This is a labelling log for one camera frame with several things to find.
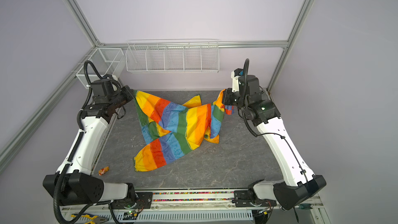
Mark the rainbow striped jacket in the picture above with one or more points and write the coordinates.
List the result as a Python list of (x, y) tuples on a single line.
[(172, 130)]

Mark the green handled screwdriver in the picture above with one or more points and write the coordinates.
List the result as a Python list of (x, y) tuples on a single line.
[(305, 206)]

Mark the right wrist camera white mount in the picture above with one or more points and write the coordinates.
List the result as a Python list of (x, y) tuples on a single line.
[(235, 75)]

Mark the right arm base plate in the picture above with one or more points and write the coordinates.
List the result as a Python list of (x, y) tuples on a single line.
[(247, 198)]

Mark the yellow handled pliers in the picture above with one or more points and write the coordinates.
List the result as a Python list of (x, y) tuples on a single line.
[(94, 219)]

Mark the small orange red toy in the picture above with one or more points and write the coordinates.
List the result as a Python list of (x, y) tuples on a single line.
[(103, 171)]

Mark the white mesh box basket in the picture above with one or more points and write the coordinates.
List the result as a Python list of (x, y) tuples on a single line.
[(107, 61)]

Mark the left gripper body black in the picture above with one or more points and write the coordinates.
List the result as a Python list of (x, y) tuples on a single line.
[(121, 98)]

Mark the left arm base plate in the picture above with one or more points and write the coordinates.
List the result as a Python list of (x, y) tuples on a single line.
[(142, 200)]

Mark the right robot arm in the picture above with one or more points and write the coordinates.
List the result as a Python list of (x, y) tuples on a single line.
[(263, 119)]

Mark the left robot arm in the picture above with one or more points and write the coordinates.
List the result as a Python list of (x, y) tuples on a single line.
[(72, 187)]

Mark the white slotted cable duct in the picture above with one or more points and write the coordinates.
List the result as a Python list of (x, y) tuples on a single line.
[(194, 216)]

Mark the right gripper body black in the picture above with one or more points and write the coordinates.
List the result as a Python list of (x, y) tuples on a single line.
[(234, 99)]

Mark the white wire basket long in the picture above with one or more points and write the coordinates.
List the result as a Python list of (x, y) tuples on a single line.
[(172, 55)]

